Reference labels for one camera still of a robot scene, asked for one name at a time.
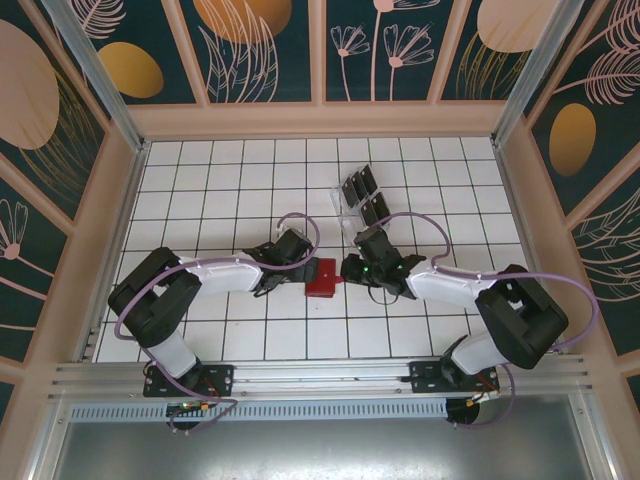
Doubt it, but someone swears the clear acrylic card stand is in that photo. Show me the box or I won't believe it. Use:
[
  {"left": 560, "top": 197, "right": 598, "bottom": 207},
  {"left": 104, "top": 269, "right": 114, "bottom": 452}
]
[{"left": 328, "top": 163, "right": 394, "bottom": 242}]

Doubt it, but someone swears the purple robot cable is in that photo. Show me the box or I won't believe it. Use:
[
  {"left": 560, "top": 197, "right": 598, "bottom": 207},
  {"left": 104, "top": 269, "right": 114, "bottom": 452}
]
[
  {"left": 354, "top": 212, "right": 599, "bottom": 432},
  {"left": 114, "top": 212, "right": 321, "bottom": 436}
]

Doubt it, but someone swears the aluminium mounting rail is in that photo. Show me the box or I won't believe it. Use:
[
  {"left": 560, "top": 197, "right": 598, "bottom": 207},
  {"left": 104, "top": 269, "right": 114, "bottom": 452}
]
[{"left": 47, "top": 353, "right": 596, "bottom": 401}]

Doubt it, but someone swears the grey metal panel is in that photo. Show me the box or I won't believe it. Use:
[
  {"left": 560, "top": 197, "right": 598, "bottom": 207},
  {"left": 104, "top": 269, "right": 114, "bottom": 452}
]
[{"left": 29, "top": 418, "right": 619, "bottom": 480}]

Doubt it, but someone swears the red leather card holder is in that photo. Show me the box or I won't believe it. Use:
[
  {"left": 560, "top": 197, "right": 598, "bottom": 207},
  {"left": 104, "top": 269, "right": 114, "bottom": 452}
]
[{"left": 303, "top": 257, "right": 343, "bottom": 300}]

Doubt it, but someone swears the grey slotted cable duct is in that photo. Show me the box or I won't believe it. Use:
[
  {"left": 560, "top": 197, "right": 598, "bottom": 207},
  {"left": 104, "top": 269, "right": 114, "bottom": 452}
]
[{"left": 69, "top": 397, "right": 449, "bottom": 421}]

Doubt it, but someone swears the aluminium frame post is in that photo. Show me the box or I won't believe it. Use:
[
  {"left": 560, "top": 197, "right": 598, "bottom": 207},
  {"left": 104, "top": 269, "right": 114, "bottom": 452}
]
[
  {"left": 491, "top": 0, "right": 576, "bottom": 147},
  {"left": 42, "top": 0, "right": 147, "bottom": 152}
]

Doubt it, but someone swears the aluminium table side rail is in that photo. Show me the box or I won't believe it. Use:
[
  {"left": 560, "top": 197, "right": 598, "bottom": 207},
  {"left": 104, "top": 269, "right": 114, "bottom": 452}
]
[
  {"left": 492, "top": 142, "right": 569, "bottom": 354},
  {"left": 74, "top": 142, "right": 151, "bottom": 364}
]

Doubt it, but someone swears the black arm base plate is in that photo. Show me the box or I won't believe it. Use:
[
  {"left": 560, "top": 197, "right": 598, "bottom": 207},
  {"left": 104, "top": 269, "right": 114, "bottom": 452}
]
[
  {"left": 407, "top": 360, "right": 501, "bottom": 396},
  {"left": 143, "top": 363, "right": 236, "bottom": 399}
]

